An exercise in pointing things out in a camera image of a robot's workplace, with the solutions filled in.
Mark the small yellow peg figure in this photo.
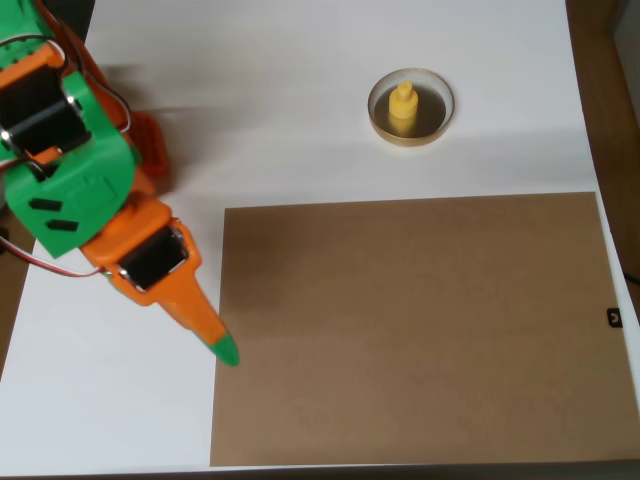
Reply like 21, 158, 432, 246
388, 80, 419, 137

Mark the orange robot base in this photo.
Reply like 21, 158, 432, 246
127, 110, 171, 184

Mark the round bowl with gold rim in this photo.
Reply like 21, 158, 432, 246
367, 67, 457, 149

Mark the brown fibreboard sheet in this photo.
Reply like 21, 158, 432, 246
208, 190, 632, 469

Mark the red white servo cable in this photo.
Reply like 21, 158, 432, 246
0, 233, 100, 279

